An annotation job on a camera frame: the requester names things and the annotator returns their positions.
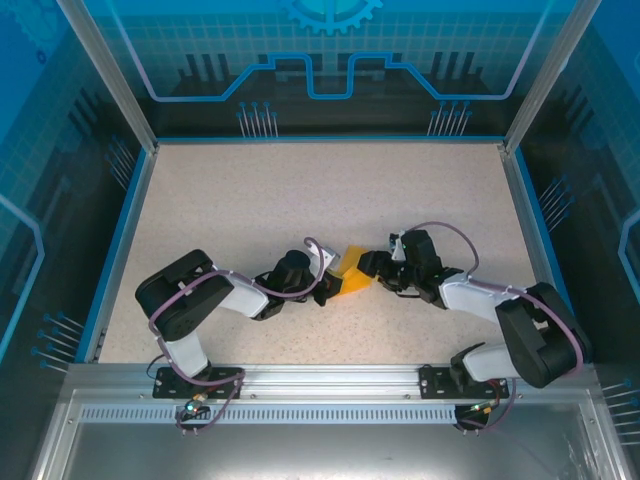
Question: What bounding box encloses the wide aluminium mounting beam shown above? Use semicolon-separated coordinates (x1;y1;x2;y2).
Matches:
67;362;597;402

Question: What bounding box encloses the blue edge strip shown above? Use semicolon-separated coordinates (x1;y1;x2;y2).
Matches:
74;147;151;364
513;147;591;364

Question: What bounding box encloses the steel cabinet panel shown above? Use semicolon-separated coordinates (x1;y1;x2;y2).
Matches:
29;389;627;480

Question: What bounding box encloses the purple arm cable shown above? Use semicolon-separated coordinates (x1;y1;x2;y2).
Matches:
148;236;324;435
405;221;586;436

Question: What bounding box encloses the aluminium side rail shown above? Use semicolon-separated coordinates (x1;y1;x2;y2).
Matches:
499;142;575;364
83;142;161;364

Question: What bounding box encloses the slotted aluminium cable duct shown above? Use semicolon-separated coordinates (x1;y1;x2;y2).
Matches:
78;405;460;424

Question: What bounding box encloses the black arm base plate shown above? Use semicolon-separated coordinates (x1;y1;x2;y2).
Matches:
152;366;246;400
418;363;519;400

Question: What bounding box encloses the thin aluminium cross rail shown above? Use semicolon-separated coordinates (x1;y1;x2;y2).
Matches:
155;134;506;147

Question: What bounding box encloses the brass cable connector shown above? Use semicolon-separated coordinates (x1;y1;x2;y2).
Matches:
467;399;502;417
183;392;212;415

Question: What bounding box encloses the thin black wire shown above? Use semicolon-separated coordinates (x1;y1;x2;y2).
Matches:
143;354;169;382

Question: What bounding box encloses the aluminium frame post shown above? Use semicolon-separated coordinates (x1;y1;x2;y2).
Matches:
55;0;160;154
502;0;604;154

